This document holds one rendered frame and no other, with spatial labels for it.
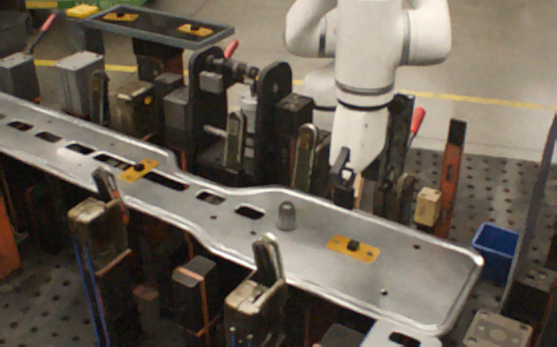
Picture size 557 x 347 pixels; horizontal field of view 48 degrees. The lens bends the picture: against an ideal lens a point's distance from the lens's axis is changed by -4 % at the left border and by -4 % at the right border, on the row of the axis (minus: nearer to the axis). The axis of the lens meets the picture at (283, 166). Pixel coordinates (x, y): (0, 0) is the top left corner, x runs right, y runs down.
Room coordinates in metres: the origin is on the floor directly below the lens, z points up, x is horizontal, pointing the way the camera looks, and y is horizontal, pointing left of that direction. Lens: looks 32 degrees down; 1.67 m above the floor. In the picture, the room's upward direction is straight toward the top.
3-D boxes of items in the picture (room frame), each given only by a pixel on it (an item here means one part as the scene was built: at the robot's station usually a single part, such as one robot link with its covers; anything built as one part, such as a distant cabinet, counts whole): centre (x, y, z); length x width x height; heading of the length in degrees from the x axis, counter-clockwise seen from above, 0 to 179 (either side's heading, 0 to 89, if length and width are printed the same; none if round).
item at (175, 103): (1.27, 0.21, 0.89); 0.13 x 0.11 x 0.38; 148
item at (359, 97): (0.84, -0.11, 1.29); 0.09 x 0.08 x 0.03; 149
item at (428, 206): (0.90, -0.25, 0.88); 0.04 x 0.04 x 0.36; 58
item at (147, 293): (1.09, 0.28, 0.84); 0.13 x 0.05 x 0.29; 148
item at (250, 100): (1.20, 0.09, 0.94); 0.18 x 0.13 x 0.49; 58
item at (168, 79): (1.31, 0.25, 0.90); 0.05 x 0.05 x 0.40; 58
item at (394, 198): (0.98, -0.20, 0.88); 0.07 x 0.06 x 0.35; 148
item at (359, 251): (0.84, -0.11, 1.01); 0.08 x 0.04 x 0.01; 58
